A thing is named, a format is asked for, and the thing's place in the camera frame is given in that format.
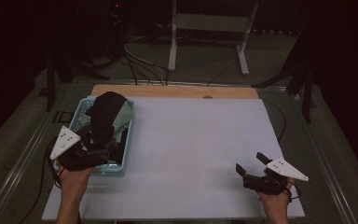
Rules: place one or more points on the black tripod stand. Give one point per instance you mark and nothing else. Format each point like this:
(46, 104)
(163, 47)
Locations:
(62, 71)
(301, 77)

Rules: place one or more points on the person's right hand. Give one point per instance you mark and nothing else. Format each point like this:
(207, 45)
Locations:
(276, 202)

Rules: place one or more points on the black cloth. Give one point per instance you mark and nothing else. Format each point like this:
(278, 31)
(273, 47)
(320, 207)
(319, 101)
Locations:
(105, 115)

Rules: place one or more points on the person's left hand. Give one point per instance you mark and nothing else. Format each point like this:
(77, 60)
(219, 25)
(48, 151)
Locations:
(74, 183)

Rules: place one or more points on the white metal stand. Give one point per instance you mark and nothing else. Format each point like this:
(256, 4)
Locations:
(209, 23)

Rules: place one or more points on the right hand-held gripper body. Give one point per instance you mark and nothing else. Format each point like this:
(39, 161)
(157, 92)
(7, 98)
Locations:
(270, 182)

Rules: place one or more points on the dark equipment with red light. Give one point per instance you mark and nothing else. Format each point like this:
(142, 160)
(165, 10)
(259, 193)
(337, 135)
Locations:
(115, 25)

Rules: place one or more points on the metal floor rail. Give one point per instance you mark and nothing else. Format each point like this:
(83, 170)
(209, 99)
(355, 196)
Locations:
(326, 168)
(18, 161)

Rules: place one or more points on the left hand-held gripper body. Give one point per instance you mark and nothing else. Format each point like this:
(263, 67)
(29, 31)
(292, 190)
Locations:
(74, 158)

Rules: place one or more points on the white table board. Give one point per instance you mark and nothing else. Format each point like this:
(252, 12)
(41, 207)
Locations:
(192, 149)

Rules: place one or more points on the light blue plastic basket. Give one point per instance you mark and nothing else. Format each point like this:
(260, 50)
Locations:
(124, 149)

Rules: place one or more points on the black floor bracket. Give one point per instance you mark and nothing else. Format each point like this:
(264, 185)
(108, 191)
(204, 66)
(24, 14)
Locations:
(63, 117)

